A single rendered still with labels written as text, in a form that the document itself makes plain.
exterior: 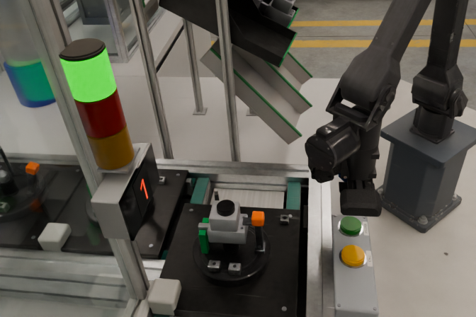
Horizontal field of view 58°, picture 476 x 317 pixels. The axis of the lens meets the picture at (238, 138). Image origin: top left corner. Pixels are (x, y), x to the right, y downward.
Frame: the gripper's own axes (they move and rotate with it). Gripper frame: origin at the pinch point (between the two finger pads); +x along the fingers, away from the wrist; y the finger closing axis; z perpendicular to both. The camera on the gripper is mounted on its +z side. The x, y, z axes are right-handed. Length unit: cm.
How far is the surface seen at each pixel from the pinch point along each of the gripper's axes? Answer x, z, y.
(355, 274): 8.9, -0.3, 10.6
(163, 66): 26, 69, -99
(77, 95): -32, 34, 20
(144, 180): -16.8, 30.5, 16.5
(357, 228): 7.7, -1.1, 1.2
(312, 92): 19, 7, -67
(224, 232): -0.6, 21.8, 11.1
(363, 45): 106, -36, -288
